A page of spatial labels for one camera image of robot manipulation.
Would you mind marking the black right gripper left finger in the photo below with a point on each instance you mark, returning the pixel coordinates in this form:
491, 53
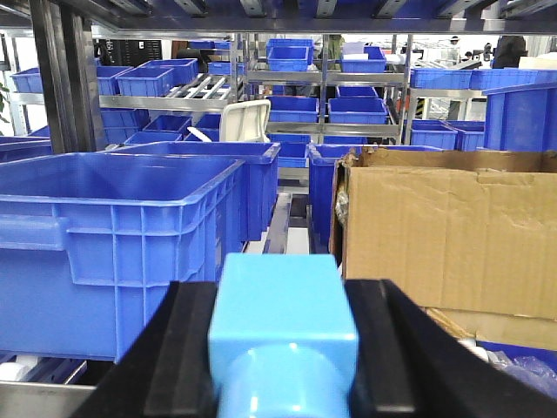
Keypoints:
165, 373

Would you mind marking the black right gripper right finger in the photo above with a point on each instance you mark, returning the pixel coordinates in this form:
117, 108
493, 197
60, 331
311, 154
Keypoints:
408, 366

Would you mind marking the light blue block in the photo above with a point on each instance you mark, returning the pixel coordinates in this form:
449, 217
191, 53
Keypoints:
282, 340

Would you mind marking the large blue bin front left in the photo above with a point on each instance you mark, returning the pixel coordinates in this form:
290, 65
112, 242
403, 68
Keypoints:
90, 243

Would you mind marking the blue bin behind cardboard box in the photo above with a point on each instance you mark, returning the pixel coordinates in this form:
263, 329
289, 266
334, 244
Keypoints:
322, 162

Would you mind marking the blue bin behind front bin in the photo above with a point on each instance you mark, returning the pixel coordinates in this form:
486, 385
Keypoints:
259, 183

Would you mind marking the brown cardboard box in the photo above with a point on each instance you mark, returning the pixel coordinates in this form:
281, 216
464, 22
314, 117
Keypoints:
471, 231

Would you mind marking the white plastic container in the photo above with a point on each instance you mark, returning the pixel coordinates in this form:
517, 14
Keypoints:
245, 122

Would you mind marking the dark shelf upright post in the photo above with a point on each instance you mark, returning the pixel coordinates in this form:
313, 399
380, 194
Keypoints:
68, 70

